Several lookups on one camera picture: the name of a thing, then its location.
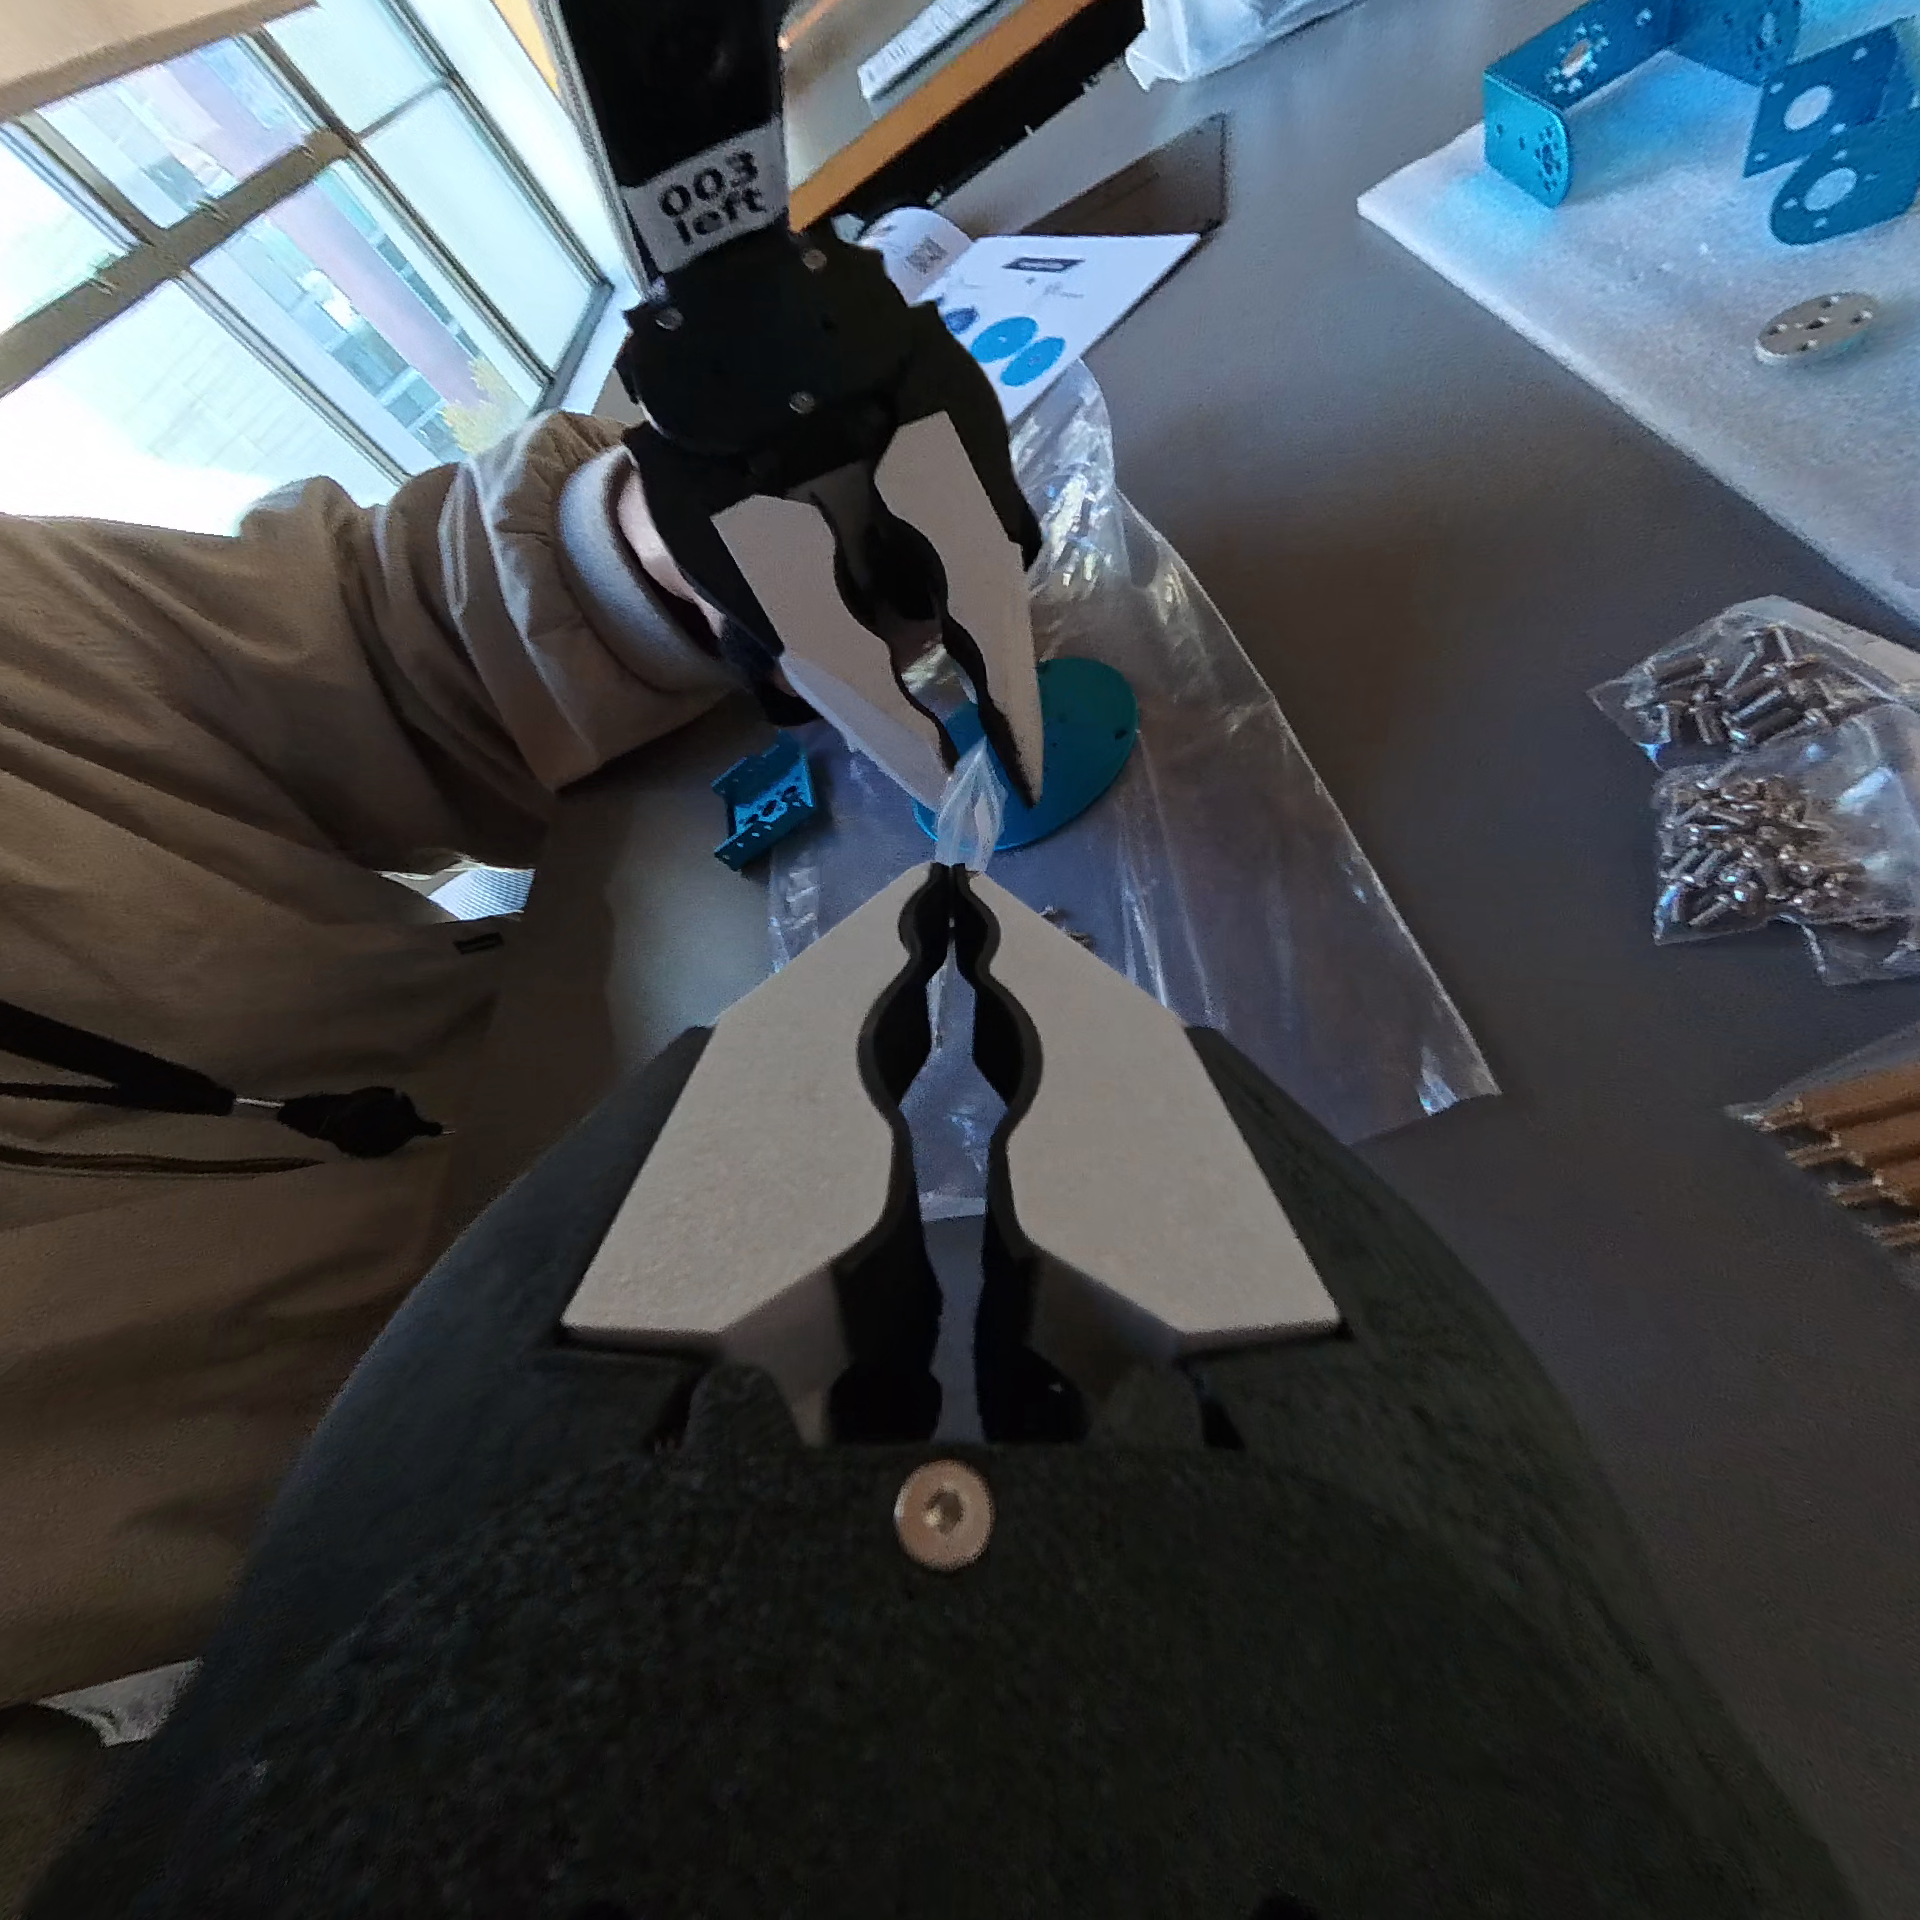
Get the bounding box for small blue angle bracket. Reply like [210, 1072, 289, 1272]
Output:
[1741, 23, 1920, 244]

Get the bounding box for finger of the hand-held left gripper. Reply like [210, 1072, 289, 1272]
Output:
[874, 407, 1048, 804]
[707, 494, 957, 815]

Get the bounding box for blue square metal bracket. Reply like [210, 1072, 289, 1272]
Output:
[707, 738, 818, 872]

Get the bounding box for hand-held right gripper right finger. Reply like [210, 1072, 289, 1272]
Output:
[952, 863, 1346, 1409]

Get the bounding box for assembly instruction sheet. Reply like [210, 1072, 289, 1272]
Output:
[856, 207, 1203, 424]

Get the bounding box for long blue U bracket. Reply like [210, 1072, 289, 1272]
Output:
[1689, 0, 1807, 83]
[1481, 0, 1681, 207]

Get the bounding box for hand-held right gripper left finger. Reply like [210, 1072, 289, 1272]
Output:
[559, 863, 952, 1443]

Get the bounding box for pile of small hardware bags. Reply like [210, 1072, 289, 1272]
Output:
[1591, 597, 1920, 1260]

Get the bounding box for person's left forearm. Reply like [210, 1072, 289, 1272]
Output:
[239, 412, 752, 797]

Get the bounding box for small silver round hub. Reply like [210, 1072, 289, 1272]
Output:
[1752, 291, 1880, 364]

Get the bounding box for teal round metal plate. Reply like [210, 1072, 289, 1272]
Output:
[910, 655, 1143, 855]

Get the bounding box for small clear screw bag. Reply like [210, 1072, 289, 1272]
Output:
[927, 734, 1004, 875]

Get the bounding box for wood-edged table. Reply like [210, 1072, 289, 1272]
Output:
[779, 0, 1149, 228]

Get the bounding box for clear plastic bag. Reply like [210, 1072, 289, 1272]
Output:
[765, 364, 1501, 1222]

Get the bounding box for black flat pad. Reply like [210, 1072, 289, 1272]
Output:
[1017, 112, 1231, 244]

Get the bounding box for person's tan jacket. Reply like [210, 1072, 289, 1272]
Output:
[0, 509, 600, 1712]

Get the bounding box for white paper sheets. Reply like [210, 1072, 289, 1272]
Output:
[860, 0, 1010, 96]

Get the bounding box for person's left hand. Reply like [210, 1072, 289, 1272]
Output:
[613, 474, 739, 646]

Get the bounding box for grey desk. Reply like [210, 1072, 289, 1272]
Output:
[495, 0, 1920, 1920]

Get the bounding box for large window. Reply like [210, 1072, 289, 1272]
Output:
[0, 0, 620, 534]

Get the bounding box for white plastic bag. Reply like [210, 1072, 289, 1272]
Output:
[1127, 0, 1351, 92]

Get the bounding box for white foam sheet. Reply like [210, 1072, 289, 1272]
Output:
[1357, 0, 1920, 624]

